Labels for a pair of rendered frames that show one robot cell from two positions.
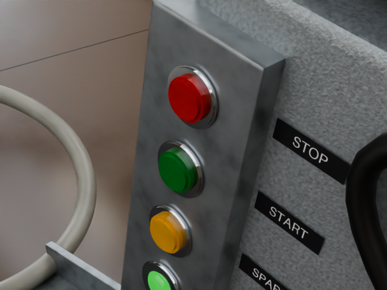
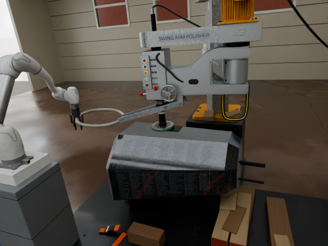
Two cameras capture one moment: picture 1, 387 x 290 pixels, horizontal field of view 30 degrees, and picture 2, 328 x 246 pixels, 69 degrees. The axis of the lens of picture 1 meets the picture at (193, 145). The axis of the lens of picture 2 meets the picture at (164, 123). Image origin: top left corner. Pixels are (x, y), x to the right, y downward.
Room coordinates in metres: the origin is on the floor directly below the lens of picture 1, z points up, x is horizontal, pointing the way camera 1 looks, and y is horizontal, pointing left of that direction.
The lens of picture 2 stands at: (-1.61, 0.70, 1.70)
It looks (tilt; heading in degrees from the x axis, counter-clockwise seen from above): 21 degrees down; 337
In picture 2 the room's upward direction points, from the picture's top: 5 degrees counter-clockwise
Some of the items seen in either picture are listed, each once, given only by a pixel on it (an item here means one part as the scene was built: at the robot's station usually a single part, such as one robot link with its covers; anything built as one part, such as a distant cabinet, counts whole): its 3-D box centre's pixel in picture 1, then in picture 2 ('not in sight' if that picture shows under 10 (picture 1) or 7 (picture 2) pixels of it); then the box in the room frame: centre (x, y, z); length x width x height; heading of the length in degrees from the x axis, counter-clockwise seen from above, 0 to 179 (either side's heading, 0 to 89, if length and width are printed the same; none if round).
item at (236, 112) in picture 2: not in sight; (231, 113); (0.32, -0.90, 0.80); 0.20 x 0.10 x 0.05; 82
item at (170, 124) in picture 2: not in sight; (162, 125); (0.37, -0.13, 0.84); 0.21 x 0.21 x 0.01
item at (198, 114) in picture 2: not in sight; (217, 111); (0.56, -0.90, 0.76); 0.49 x 0.49 x 0.05; 44
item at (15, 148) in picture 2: not in sight; (7, 141); (0.27, 1.11, 1.05); 0.18 x 0.16 x 0.22; 45
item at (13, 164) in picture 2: not in sight; (16, 159); (0.25, 1.09, 0.91); 0.22 x 0.18 x 0.06; 49
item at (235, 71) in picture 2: not in sight; (235, 70); (-0.04, -0.64, 1.34); 0.19 x 0.19 x 0.20
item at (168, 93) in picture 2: not in sight; (169, 92); (0.20, -0.15, 1.20); 0.15 x 0.10 x 0.15; 51
